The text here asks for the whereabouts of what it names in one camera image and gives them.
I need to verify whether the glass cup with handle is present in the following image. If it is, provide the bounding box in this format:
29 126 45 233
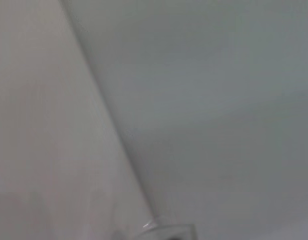
113 216 197 240

